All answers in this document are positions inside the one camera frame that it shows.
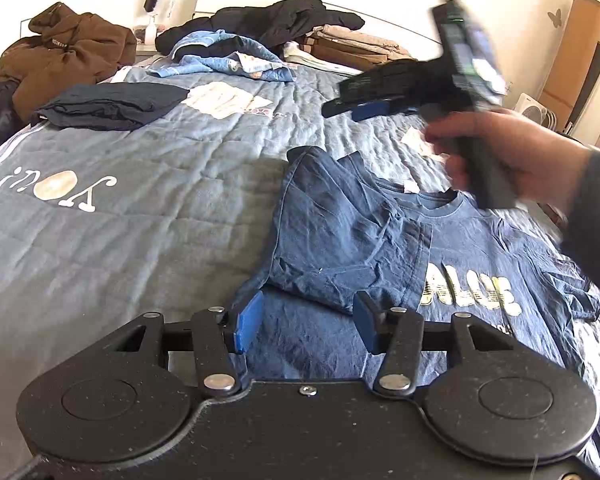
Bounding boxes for person's right hand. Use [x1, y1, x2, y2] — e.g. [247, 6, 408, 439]
[423, 108, 595, 213]

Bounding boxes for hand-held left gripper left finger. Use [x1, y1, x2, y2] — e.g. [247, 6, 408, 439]
[111, 290, 265, 400]

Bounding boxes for navy t-shirt with yellow print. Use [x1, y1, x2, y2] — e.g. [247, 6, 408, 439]
[230, 145, 600, 386]

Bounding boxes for person's right forearm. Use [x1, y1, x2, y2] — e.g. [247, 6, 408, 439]
[560, 150, 600, 311]

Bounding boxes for folded black pants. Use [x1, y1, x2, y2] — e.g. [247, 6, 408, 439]
[30, 82, 190, 132]

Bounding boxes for brown cardboard sheet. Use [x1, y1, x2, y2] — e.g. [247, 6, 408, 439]
[537, 0, 600, 121]

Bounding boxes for white box fan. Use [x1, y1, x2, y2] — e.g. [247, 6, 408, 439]
[512, 92, 558, 133]

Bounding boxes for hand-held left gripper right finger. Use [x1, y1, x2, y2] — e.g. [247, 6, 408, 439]
[354, 290, 518, 400]

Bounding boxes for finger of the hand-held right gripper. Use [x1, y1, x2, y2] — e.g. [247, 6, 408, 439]
[351, 101, 424, 123]
[321, 99, 362, 120]

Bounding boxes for stack of folded brown clothes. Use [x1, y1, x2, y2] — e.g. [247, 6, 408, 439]
[282, 24, 413, 72]

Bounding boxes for dark narrow panel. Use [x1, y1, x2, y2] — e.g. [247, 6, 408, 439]
[565, 40, 600, 136]

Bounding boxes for light blue printed garment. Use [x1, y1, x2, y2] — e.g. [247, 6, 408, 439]
[147, 30, 297, 83]

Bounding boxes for brown hooded jacket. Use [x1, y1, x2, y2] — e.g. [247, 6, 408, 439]
[0, 2, 138, 123]

